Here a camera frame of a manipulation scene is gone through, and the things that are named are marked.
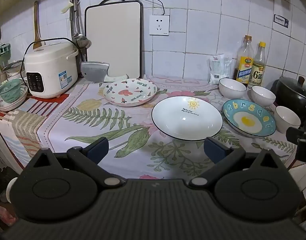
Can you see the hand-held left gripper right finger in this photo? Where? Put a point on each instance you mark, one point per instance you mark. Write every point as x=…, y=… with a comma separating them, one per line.
x=213, y=149

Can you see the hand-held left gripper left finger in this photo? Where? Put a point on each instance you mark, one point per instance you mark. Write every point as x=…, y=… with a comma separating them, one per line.
x=98, y=149

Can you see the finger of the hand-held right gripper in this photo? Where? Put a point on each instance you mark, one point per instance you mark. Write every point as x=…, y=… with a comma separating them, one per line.
x=294, y=135
x=305, y=148

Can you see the white ribbed bowl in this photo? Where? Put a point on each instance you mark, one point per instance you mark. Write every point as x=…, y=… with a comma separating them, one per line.
x=286, y=118
x=232, y=88
x=263, y=96

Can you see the white black-rimmed sun plate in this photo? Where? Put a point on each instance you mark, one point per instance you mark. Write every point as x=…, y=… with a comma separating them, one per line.
x=187, y=120

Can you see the blue fried egg plate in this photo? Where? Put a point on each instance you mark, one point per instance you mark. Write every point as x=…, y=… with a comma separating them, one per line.
x=249, y=120

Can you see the heart print plate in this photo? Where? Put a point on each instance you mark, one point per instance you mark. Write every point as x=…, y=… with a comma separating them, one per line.
x=130, y=93

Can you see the floral tablecloth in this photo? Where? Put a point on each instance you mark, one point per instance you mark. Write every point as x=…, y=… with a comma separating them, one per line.
x=93, y=120

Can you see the black wok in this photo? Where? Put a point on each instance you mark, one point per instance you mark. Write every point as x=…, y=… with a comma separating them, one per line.
x=296, y=105

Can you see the black wok lid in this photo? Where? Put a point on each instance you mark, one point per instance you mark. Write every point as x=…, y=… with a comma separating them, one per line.
x=294, y=85

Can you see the clear vinegar bottle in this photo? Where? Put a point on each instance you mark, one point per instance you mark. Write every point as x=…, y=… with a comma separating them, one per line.
x=257, y=72

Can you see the steel cleaver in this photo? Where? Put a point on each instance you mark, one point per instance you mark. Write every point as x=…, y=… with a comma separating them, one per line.
x=94, y=71

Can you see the striped cloth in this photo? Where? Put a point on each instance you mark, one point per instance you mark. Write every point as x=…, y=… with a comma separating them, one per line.
x=20, y=130

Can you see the yellow label cooking wine bottle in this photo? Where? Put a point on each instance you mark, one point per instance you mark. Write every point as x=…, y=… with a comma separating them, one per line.
x=244, y=66

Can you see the patterned shallow dish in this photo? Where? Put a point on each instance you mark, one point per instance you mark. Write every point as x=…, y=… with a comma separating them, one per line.
x=20, y=100

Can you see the white rice cooker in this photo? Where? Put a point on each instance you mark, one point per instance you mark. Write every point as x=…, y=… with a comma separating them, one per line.
x=50, y=66

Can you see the white round container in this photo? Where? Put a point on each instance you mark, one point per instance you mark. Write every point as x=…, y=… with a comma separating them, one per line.
x=9, y=188

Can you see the metal ladle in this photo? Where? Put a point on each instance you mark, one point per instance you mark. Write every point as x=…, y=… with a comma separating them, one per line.
x=84, y=43

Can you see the green plastic colander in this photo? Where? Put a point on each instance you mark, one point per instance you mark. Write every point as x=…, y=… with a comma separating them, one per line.
x=9, y=90

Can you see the cream cutting board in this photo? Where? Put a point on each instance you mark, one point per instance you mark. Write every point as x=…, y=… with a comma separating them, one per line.
x=113, y=40

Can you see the metal serving spoon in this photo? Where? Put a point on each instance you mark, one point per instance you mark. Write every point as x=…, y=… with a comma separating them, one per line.
x=78, y=36

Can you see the glass pot lid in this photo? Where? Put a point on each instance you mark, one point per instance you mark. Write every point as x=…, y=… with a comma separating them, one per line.
x=13, y=66

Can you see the wooden spatula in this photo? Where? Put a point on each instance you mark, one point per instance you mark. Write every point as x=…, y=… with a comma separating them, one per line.
x=37, y=30

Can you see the green plastic holder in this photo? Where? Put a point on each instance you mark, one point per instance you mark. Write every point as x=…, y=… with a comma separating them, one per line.
x=2, y=51

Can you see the dark wall sticker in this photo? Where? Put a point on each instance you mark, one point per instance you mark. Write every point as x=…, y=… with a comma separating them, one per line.
x=281, y=21

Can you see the white wall socket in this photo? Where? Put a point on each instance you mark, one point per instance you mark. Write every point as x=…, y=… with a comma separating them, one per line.
x=159, y=25

